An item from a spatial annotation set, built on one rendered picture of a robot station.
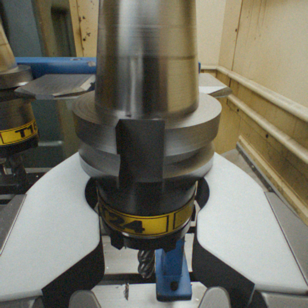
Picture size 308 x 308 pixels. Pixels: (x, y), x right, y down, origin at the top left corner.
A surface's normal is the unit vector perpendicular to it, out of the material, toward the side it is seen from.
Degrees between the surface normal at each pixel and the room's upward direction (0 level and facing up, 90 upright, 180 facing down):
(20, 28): 90
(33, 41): 90
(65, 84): 0
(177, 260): 90
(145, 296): 0
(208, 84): 0
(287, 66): 90
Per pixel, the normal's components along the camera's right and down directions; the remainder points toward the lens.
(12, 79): 0.89, 0.22
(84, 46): 0.04, 0.47
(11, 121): 0.76, 0.31
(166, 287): 0.00, -0.88
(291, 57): -1.00, 0.01
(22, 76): 0.98, 0.11
